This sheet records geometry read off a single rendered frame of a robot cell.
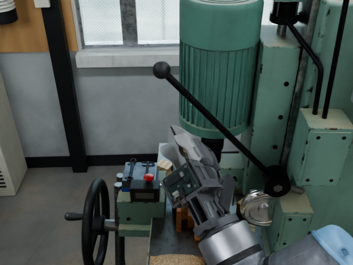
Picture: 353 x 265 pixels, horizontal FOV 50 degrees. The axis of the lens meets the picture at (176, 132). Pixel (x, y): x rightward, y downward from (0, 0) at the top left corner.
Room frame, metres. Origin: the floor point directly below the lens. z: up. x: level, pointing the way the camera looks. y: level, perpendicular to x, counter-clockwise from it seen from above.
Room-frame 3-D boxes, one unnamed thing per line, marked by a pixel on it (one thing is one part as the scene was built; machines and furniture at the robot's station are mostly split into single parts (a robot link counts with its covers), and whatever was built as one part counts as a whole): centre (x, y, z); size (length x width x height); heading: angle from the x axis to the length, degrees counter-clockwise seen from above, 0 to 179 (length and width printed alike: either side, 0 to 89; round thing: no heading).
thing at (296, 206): (0.65, -0.28, 1.02); 0.09 x 0.07 x 0.12; 179
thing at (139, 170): (0.83, 0.10, 0.99); 0.13 x 0.11 x 0.06; 179
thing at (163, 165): (0.97, 0.04, 0.92); 0.05 x 0.04 x 0.03; 60
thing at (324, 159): (0.66, -0.31, 1.22); 0.09 x 0.08 x 0.15; 89
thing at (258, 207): (0.69, -0.22, 1.02); 0.12 x 0.03 x 0.12; 89
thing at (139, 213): (0.84, 0.10, 0.91); 0.15 x 0.14 x 0.09; 179
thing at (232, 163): (0.81, -0.11, 1.03); 0.14 x 0.07 x 0.09; 89
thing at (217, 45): (0.82, -0.09, 1.35); 0.18 x 0.18 x 0.31
